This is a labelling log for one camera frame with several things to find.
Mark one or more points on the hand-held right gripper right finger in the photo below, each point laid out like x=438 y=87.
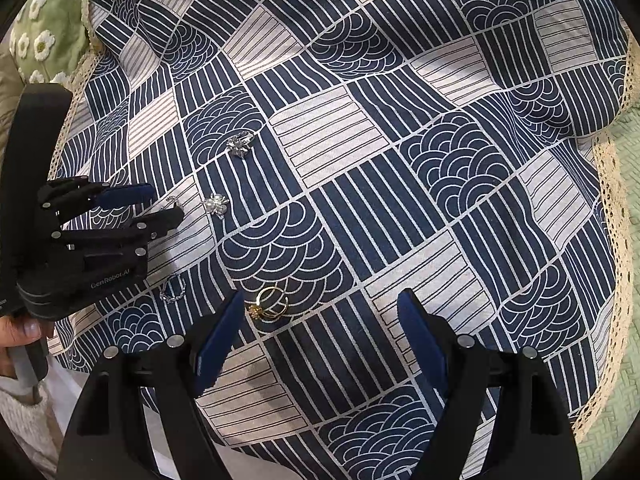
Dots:
x=424 y=342

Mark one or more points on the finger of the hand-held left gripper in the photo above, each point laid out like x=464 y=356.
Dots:
x=125 y=194
x=150 y=225

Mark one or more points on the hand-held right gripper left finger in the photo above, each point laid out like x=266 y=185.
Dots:
x=219 y=342

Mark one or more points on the person's left hand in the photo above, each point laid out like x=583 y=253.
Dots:
x=22 y=332

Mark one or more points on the green daisy pillow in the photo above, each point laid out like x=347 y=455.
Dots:
x=45 y=25

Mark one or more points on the blue white patterned cloth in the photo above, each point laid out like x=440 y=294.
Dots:
x=380 y=160

